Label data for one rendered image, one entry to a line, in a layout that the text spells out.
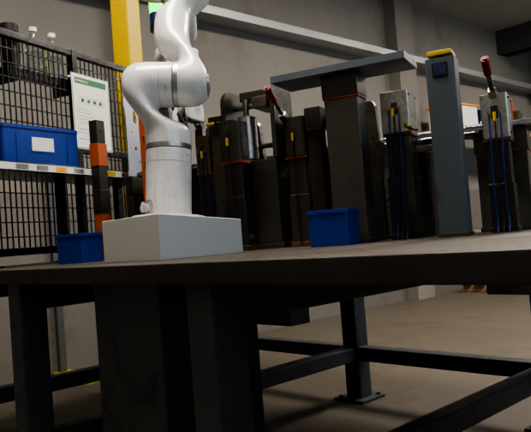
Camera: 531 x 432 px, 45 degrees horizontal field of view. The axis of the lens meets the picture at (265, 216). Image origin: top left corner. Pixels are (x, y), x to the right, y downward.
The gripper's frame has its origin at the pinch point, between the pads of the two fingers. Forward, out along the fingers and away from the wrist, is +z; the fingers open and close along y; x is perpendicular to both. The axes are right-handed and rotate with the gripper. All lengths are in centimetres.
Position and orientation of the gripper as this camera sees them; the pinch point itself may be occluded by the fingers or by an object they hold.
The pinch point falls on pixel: (192, 135)
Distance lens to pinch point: 236.7
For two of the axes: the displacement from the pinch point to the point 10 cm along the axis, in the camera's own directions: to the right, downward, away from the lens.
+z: 0.7, 10.0, -0.3
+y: 4.4, 0.0, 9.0
